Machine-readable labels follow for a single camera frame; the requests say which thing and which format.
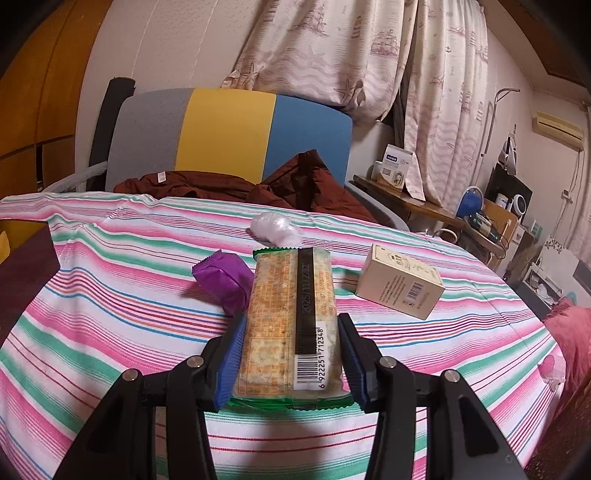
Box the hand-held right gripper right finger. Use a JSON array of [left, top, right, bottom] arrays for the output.
[[337, 313, 520, 480]]

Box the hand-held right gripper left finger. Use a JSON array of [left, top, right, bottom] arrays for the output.
[[53, 311, 250, 480]]

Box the green cracker packet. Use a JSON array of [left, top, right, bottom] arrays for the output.
[[231, 247, 356, 411]]

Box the purple snack packet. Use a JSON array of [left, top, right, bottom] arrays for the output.
[[191, 249, 256, 315]]

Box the beige cardboard box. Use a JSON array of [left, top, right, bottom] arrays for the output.
[[355, 243, 446, 320]]

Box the small crumpled clear plastic bag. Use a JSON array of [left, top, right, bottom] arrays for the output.
[[250, 212, 303, 248]]

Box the wooden desk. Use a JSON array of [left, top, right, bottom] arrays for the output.
[[353, 174, 509, 259]]

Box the maroon cloth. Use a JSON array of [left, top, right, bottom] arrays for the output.
[[113, 150, 382, 224]]

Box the white blue product box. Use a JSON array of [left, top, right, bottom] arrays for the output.
[[378, 144, 414, 193]]

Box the pink white fabric item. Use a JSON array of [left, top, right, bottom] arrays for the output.
[[538, 355, 567, 393]]

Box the white storage shelf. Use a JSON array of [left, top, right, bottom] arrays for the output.
[[522, 235, 591, 306]]

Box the grey yellow blue chair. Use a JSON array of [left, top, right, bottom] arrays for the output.
[[105, 88, 411, 232]]

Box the black panel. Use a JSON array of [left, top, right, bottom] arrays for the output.
[[485, 164, 534, 217]]

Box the grey metal stand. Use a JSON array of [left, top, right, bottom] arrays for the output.
[[482, 88, 522, 158]]

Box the patterned beige curtain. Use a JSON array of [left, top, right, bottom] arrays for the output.
[[222, 0, 419, 123], [402, 0, 490, 202]]

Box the air conditioner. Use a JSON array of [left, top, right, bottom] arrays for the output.
[[531, 111, 587, 151]]

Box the wooden wardrobe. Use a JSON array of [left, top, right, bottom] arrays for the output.
[[0, 0, 114, 197]]

